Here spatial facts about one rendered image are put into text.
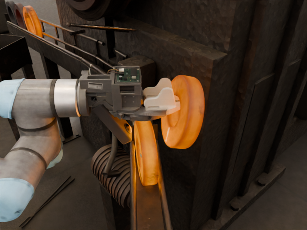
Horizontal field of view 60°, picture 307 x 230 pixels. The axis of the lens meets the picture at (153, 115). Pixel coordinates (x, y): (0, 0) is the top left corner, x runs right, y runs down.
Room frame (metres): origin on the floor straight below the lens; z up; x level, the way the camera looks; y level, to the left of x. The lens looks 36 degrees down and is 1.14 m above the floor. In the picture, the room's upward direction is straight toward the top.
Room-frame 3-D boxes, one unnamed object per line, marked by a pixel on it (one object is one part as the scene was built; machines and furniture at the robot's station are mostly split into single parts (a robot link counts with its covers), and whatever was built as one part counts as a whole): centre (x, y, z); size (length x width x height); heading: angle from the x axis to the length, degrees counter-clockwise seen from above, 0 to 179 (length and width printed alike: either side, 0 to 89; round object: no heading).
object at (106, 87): (0.45, 0.08, 0.87); 0.12 x 0.08 x 0.09; 94
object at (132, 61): (0.76, 0.05, 0.68); 0.11 x 0.08 x 0.24; 130
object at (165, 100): (0.44, -0.03, 0.86); 0.09 x 0.03 x 0.06; 94
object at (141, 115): (0.43, 0.02, 0.84); 0.09 x 0.05 x 0.02; 94
